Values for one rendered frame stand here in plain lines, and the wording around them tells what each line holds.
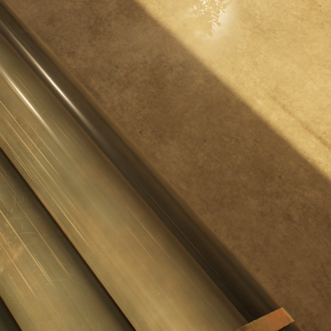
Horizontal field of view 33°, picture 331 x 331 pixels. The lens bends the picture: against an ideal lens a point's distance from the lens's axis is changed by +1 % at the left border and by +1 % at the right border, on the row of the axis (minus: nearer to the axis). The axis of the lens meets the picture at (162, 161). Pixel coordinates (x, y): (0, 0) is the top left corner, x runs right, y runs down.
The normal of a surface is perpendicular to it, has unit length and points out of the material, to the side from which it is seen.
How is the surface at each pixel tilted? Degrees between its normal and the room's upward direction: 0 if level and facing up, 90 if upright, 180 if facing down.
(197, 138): 0
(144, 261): 4
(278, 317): 60
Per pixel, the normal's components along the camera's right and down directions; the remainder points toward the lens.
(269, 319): 0.58, -0.74
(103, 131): 0.18, -0.65
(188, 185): -0.18, -0.41
